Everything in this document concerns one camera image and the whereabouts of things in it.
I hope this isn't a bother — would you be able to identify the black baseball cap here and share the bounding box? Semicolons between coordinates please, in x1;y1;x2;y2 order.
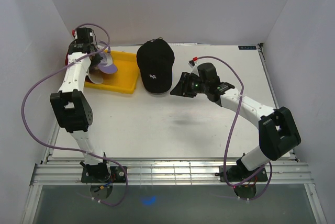
136;38;175;94

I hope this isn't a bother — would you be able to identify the red baseball cap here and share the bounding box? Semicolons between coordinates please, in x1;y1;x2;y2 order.
64;52;68;66

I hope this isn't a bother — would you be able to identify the aluminium frame rail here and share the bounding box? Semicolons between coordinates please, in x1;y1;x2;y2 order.
21;159;327;223

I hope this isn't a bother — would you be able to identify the white baseball cap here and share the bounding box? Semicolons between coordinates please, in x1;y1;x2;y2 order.
87;68;104;84

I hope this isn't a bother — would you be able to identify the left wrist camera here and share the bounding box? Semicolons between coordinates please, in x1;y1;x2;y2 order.
72;27;93;41

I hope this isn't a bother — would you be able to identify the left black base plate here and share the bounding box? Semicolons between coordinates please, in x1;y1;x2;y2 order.
81;165;126;183

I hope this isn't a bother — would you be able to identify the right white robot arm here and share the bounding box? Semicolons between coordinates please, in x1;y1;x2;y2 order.
170;63;301;182

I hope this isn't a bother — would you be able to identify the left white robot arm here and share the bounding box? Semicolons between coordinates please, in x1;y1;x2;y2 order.
50;27;111;182

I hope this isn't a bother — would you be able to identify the blue table label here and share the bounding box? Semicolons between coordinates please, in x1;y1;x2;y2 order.
238;46;257;50

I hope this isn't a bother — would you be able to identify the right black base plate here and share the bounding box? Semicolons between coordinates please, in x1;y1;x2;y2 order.
215;165;268;183

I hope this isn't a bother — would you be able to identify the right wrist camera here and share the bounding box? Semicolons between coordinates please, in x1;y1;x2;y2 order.
188;57;200;76

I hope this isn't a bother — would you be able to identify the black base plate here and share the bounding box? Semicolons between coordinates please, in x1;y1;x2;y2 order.
215;165;268;183
81;165;126;183

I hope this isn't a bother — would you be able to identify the yellow plastic tray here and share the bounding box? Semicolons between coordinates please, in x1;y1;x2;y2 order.
84;51;140;94

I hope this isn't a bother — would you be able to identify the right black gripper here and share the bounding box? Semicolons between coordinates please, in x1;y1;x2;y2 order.
170;72;208;98

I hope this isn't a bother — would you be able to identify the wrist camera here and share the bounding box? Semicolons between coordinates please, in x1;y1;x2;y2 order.
72;27;93;41
188;57;200;76

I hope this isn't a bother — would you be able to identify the purple visor cap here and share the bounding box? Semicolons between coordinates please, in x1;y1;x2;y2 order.
97;40;118;74

